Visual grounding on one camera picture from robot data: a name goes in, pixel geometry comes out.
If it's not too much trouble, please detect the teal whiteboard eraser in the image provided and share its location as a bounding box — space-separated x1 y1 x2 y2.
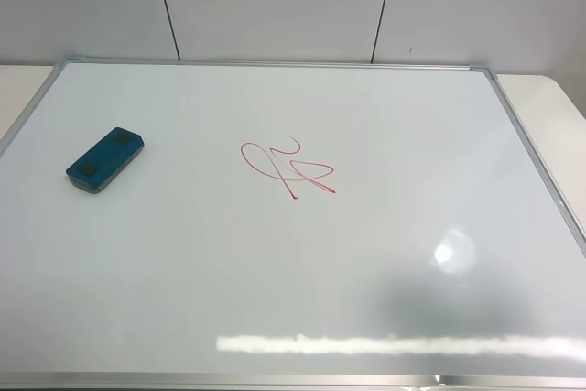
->
66 127 145 194

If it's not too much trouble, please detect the white aluminium-framed whiteboard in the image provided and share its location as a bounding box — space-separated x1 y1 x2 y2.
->
1 59 585 390

